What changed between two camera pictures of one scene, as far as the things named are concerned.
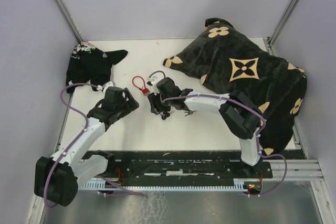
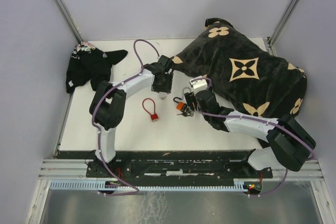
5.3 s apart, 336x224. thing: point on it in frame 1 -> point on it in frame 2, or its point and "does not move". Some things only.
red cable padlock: (145, 91) -> (154, 117)
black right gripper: (154, 99) -> (190, 98)
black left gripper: (130, 104) -> (167, 88)
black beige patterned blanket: (231, 62) does not move
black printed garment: (88, 64) does not move
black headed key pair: (165, 115) -> (188, 114)
